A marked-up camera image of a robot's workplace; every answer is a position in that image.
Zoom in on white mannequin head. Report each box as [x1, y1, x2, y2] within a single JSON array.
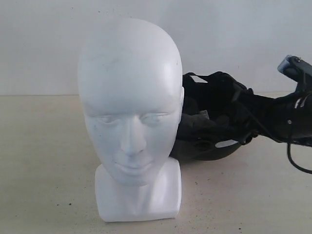
[[78, 18, 184, 222]]

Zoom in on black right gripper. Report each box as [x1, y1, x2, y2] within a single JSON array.
[[243, 81, 312, 146]]

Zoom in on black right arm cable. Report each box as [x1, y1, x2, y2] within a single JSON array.
[[240, 102, 312, 175]]

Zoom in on black helmet with visor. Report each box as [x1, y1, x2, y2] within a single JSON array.
[[170, 71, 257, 161]]

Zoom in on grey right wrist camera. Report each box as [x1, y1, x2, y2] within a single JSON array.
[[277, 55, 296, 76]]

